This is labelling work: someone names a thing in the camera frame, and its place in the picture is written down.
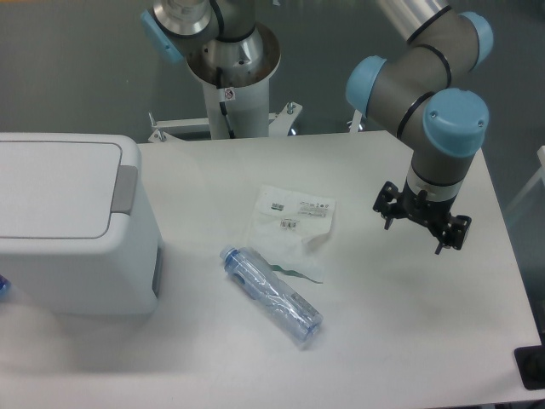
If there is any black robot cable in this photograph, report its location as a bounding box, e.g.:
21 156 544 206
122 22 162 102
215 66 237 140

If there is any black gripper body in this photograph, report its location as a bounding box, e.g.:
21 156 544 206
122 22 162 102
400 182 457 234

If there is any grey lid push button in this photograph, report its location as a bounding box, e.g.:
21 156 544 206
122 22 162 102
111 165 138 215

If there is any clear plastic water bottle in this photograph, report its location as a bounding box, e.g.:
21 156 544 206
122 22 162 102
220 245 324 349

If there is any white trash can body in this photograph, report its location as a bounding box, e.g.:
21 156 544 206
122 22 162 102
1 133 164 315

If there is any white frame at right edge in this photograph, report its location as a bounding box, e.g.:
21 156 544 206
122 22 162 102
506 146 544 215

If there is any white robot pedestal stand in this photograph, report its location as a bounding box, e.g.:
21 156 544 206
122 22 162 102
149 22 303 142

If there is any blue object at left edge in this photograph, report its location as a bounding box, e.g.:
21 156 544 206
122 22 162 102
0 276 11 300

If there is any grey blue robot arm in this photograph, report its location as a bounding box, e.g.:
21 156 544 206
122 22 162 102
141 1 494 250

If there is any white plastic packaging bag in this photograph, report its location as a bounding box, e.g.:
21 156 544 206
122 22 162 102
247 185 336 283

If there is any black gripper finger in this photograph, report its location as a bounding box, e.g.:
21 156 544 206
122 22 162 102
433 214 472 255
372 181 404 230

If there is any white trash can lid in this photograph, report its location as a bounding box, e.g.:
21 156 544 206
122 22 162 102
1 141 122 239

